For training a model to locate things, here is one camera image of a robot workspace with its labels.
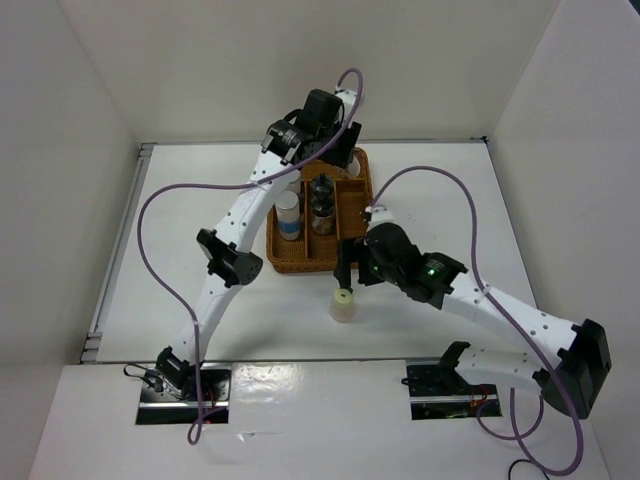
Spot black-lid bottle brown contents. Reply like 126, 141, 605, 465
311, 197, 335, 235

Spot silver-lid bottle blue label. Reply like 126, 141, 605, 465
274, 191, 301, 241

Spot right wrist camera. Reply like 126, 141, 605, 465
362, 205, 394, 230

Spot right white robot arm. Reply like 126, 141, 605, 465
334, 222, 612, 419

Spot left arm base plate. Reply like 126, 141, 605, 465
135, 362, 234, 425

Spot pink-lid spice bottle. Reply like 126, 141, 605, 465
344, 150, 361, 179

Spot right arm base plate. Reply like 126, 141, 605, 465
401, 363, 502, 421

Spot brown wicker divided basket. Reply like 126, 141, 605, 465
266, 147, 373, 274

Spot yellow-lid spice bottle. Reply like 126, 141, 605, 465
329, 288, 356, 323

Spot black grinder bottle light contents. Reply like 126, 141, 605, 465
310, 173, 335, 200

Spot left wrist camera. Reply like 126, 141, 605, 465
334, 87, 360, 123

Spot black cable loop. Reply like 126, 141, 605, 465
508, 458, 551, 480

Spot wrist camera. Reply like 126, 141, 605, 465
362, 205, 394, 230
334, 87, 360, 123

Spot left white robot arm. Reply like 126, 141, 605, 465
155, 87, 363, 400

